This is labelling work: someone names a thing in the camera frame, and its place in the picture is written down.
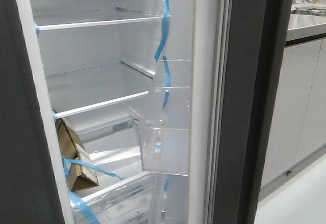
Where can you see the dark grey fridge door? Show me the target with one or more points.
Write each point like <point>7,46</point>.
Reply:
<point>237,55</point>

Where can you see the clear plastic door bin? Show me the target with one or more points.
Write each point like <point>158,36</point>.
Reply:
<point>164,133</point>

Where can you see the grey fridge body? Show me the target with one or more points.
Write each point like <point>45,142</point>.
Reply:
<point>109,134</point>

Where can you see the middle glass fridge shelf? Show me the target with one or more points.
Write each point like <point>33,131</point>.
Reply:
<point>84,90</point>

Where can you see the glass fridge shelf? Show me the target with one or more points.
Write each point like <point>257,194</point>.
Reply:
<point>84,90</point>
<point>69,20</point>

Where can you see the top glass fridge shelf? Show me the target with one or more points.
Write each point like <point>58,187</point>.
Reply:
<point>69,20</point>

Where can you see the blue tape strip on bin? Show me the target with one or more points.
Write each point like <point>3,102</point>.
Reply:
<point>167,80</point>

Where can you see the blue tape strip upper right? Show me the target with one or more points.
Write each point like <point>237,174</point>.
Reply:
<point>165,28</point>

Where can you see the clear crisper drawer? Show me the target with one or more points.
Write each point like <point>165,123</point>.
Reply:
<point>128,201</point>

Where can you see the brown cardboard box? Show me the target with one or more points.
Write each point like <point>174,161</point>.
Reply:
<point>80,177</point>

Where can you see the blue tape strip over box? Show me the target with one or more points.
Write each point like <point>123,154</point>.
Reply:
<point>66,162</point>

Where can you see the blue tape strip lower left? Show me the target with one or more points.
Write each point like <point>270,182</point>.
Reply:
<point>83,208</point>

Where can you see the grey kitchen counter cabinet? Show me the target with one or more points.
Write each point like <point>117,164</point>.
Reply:
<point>297,133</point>

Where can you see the steel sink on counter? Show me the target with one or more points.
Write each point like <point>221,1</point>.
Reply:
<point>309,9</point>

